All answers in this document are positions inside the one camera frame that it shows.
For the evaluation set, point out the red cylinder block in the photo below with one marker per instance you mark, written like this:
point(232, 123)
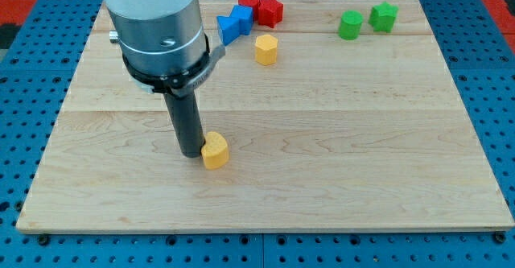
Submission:
point(253, 4)

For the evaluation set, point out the yellow heart block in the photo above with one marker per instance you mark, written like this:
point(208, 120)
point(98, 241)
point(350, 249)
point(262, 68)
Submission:
point(215, 151)

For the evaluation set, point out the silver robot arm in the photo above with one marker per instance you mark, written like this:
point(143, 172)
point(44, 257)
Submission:
point(166, 50)

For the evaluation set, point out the green cylinder block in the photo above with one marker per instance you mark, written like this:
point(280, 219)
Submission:
point(350, 25)

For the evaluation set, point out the red star block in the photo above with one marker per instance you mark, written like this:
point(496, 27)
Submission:
point(270, 13)

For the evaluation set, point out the blue triangle block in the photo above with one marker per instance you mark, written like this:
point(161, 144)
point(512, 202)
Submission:
point(228, 29)

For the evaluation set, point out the blue cube block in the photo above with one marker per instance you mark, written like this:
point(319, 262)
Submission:
point(244, 15)

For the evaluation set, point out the light wooden board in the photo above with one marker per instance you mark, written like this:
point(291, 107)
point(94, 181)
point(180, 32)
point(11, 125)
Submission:
point(362, 136)

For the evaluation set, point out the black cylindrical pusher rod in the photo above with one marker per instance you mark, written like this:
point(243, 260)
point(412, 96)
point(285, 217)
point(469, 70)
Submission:
point(185, 118)

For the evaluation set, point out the yellow hexagon block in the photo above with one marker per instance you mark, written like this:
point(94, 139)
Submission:
point(266, 49)

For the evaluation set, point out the green star block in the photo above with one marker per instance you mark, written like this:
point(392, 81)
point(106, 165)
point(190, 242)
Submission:
point(382, 17)

